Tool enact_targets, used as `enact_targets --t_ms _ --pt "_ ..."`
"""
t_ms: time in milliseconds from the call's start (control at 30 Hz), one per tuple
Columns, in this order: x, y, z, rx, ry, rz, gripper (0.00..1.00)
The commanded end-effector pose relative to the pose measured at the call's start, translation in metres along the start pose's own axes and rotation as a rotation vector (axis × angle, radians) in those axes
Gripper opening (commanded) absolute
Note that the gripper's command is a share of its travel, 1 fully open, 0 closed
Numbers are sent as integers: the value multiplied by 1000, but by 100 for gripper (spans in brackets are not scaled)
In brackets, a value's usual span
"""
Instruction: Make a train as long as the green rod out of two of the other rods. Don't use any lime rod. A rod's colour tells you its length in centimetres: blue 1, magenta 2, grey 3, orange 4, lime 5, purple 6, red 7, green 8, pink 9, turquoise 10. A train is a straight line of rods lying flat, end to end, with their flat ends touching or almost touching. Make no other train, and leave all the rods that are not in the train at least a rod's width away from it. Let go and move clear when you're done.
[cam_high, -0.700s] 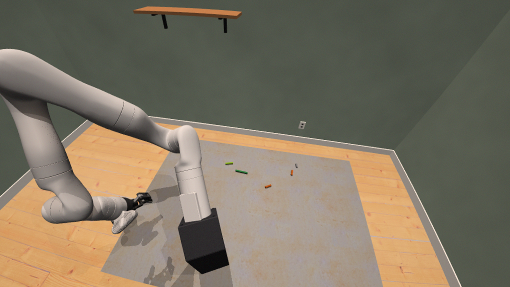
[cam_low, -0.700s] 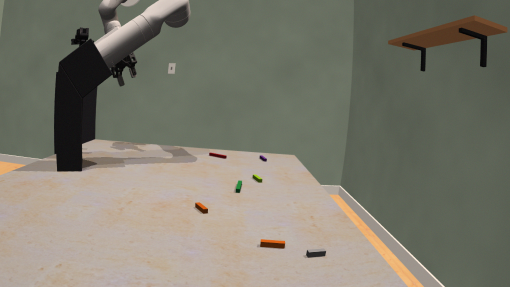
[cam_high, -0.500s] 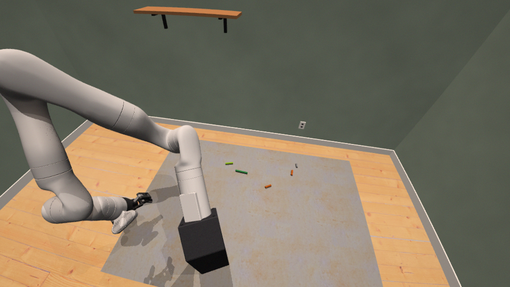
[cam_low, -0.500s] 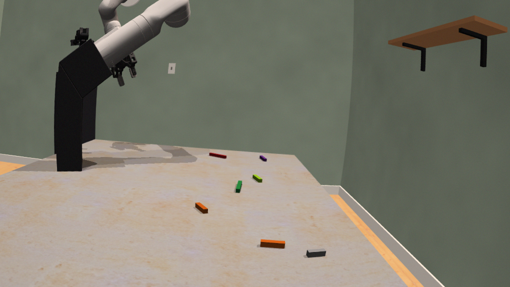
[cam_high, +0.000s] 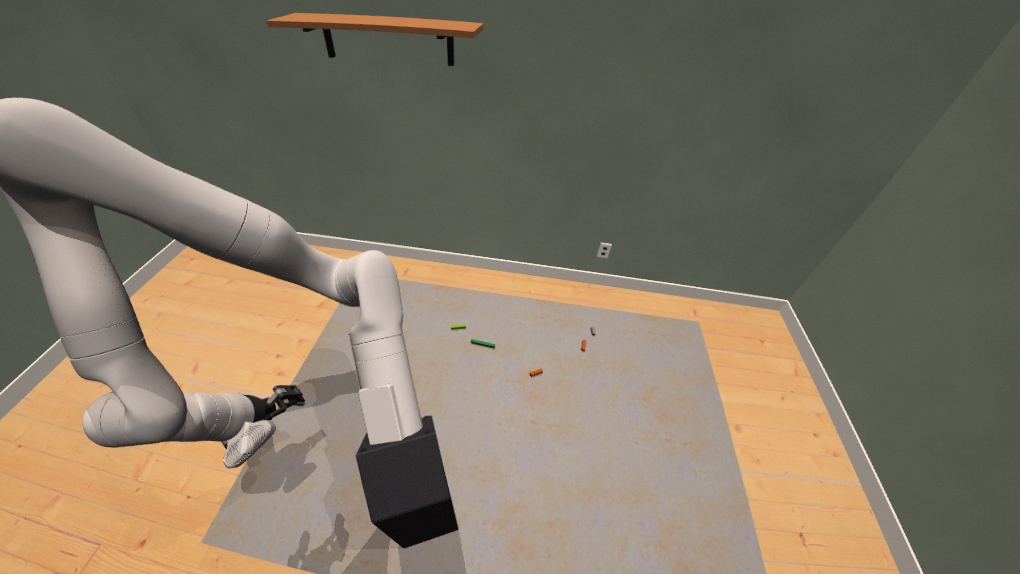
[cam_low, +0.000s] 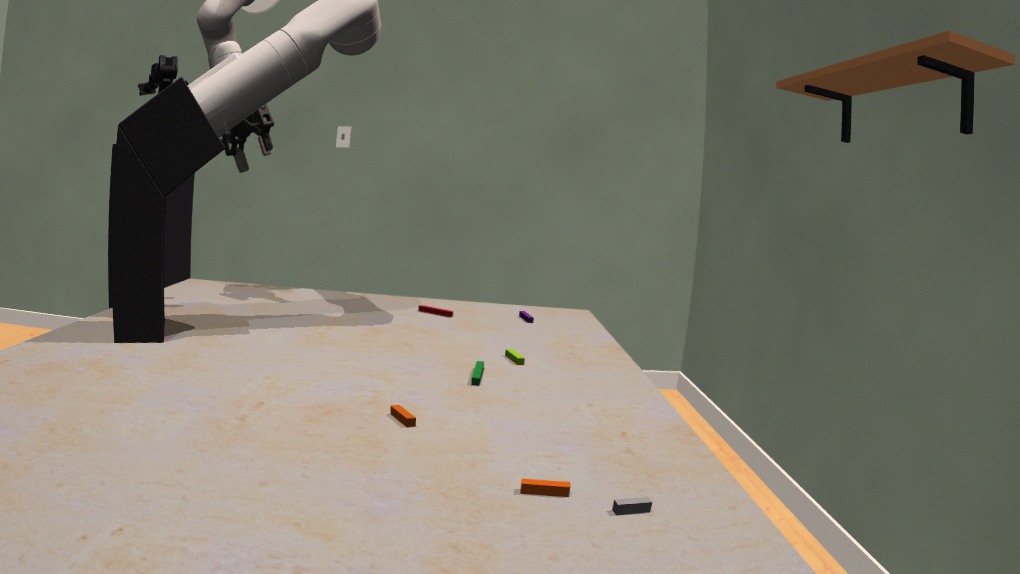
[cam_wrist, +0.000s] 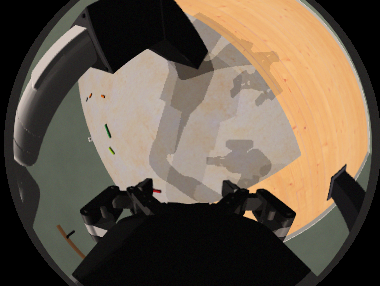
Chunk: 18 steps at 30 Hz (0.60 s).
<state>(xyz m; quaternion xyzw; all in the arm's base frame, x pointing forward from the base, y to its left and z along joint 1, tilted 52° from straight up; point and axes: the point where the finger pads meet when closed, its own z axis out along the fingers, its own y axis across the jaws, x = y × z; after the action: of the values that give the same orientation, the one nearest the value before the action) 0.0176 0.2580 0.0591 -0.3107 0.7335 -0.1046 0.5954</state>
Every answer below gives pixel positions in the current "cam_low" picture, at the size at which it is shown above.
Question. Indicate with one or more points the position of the orange rod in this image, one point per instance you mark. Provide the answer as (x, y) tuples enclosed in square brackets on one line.
[(545, 488), (403, 416)]

